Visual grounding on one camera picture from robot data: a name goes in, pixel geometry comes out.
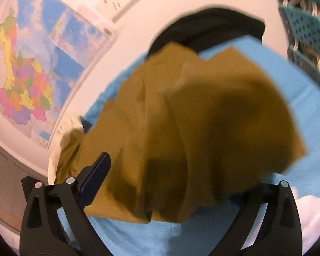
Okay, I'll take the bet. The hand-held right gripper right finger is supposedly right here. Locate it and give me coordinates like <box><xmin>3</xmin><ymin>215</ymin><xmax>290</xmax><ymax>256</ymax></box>
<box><xmin>210</xmin><ymin>180</ymin><xmax>303</xmax><ymax>256</ymax></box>

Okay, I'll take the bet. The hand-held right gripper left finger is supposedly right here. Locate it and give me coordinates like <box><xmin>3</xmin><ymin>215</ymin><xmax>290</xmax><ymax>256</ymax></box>
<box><xmin>19</xmin><ymin>152</ymin><xmax>112</xmax><ymax>256</ymax></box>

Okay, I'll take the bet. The olive green shirt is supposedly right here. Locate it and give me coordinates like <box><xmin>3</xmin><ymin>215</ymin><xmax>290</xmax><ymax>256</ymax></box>
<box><xmin>55</xmin><ymin>42</ymin><xmax>308</xmax><ymax>224</ymax></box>

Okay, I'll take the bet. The cream cloth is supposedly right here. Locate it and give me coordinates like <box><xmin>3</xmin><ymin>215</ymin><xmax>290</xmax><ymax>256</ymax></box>
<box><xmin>47</xmin><ymin>116</ymin><xmax>84</xmax><ymax>186</ymax></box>

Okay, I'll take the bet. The blue bed sheet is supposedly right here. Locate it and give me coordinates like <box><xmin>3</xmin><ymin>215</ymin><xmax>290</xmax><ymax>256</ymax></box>
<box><xmin>56</xmin><ymin>36</ymin><xmax>320</xmax><ymax>256</ymax></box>

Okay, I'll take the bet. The black cloth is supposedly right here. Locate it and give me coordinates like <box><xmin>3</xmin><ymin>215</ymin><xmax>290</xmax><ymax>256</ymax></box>
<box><xmin>147</xmin><ymin>8</ymin><xmax>266</xmax><ymax>59</ymax></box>

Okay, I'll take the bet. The colourful wall map poster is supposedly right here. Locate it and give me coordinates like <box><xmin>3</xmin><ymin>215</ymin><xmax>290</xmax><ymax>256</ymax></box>
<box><xmin>0</xmin><ymin>0</ymin><xmax>116</xmax><ymax>150</ymax></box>

